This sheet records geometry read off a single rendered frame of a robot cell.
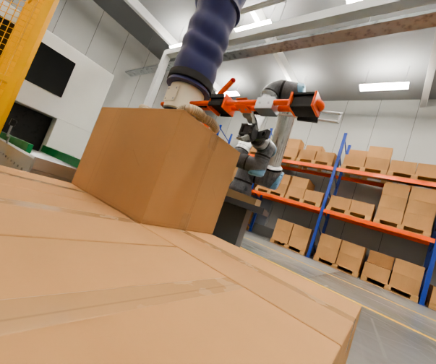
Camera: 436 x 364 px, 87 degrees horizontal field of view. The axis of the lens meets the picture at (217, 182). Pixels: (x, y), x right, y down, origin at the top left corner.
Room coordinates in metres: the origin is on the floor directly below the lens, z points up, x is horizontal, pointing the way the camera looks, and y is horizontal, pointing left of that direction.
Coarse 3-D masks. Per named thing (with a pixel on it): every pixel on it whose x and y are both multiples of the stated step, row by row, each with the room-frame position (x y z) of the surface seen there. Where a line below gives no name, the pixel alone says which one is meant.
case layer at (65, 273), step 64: (0, 192) 0.54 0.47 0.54; (64, 192) 0.81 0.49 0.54; (0, 256) 0.28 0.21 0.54; (64, 256) 0.34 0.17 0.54; (128, 256) 0.42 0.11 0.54; (192, 256) 0.57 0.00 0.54; (256, 256) 0.87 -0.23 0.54; (0, 320) 0.19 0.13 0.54; (64, 320) 0.22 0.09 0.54; (128, 320) 0.25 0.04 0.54; (192, 320) 0.29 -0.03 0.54; (256, 320) 0.35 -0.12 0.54; (320, 320) 0.44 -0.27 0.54
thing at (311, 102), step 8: (296, 96) 0.70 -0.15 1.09; (304, 96) 0.68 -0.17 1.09; (312, 96) 0.67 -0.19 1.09; (288, 104) 0.70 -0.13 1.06; (296, 104) 0.69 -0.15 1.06; (304, 104) 0.68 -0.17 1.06; (312, 104) 0.65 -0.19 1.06; (296, 112) 0.72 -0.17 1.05; (304, 112) 0.70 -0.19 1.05; (312, 112) 0.69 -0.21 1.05
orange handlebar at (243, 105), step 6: (162, 102) 1.14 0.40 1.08; (192, 102) 1.00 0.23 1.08; (198, 102) 0.97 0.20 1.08; (204, 102) 0.95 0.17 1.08; (228, 102) 0.87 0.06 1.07; (234, 102) 0.85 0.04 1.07; (240, 102) 0.83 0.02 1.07; (246, 102) 0.82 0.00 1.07; (252, 102) 0.80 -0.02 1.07; (276, 102) 0.74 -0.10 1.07; (282, 102) 0.73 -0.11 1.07; (318, 102) 0.66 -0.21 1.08; (204, 108) 1.01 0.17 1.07; (234, 108) 0.90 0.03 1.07; (240, 108) 0.86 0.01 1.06; (246, 108) 0.84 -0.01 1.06; (252, 108) 0.84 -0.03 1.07; (282, 108) 0.77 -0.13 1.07; (318, 108) 0.68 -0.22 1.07
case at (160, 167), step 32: (96, 128) 1.08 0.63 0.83; (128, 128) 0.91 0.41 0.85; (160, 128) 0.79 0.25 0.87; (192, 128) 0.79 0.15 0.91; (96, 160) 1.01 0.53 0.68; (128, 160) 0.86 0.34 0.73; (160, 160) 0.75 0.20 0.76; (192, 160) 0.83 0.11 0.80; (224, 160) 0.98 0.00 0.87; (96, 192) 0.94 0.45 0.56; (128, 192) 0.81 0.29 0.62; (160, 192) 0.76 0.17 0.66; (192, 192) 0.88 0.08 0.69; (224, 192) 1.04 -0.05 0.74; (160, 224) 0.80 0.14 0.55; (192, 224) 0.93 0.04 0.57
